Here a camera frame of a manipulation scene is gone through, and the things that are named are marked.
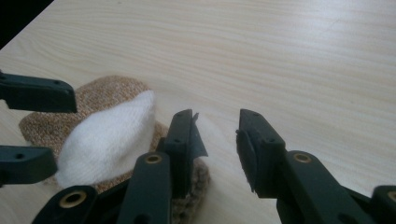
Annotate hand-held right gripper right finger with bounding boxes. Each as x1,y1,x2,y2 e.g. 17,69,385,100
234,107,288,200

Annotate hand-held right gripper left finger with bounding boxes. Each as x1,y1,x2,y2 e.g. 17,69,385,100
155,108,209,201

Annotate brown sock with white toe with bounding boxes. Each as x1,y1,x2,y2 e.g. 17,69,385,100
18,75,171,194
169,116,241,224

